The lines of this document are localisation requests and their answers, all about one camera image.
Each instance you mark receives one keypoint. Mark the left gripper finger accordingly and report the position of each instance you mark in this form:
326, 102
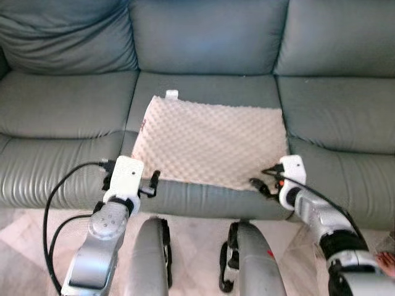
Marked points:
154, 181

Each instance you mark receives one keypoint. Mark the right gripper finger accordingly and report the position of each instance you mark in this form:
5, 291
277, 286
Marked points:
259, 188

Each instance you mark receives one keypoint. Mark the blue and beige pillow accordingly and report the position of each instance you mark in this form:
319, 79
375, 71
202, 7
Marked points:
210, 142

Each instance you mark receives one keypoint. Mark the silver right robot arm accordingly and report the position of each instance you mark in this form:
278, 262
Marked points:
333, 231

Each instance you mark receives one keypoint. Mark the grey green leather sofa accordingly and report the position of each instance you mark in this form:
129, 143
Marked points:
210, 43

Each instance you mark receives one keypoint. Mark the grey left robot leg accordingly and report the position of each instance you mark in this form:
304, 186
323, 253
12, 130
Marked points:
145, 259

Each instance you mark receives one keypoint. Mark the grey robot leg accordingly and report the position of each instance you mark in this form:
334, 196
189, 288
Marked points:
145, 259
256, 265

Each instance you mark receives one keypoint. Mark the grey right robot leg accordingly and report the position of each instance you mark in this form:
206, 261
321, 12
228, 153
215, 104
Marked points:
256, 265

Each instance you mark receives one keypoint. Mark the person's bare foot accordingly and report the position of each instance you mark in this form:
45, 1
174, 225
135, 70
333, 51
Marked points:
386, 264

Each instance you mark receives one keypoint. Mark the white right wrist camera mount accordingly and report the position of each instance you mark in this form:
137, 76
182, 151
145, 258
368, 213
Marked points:
294, 169

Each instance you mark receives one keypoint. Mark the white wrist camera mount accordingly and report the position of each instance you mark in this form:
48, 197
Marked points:
294, 169
125, 176

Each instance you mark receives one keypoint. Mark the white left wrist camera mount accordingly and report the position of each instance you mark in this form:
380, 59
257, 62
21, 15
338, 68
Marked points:
125, 176

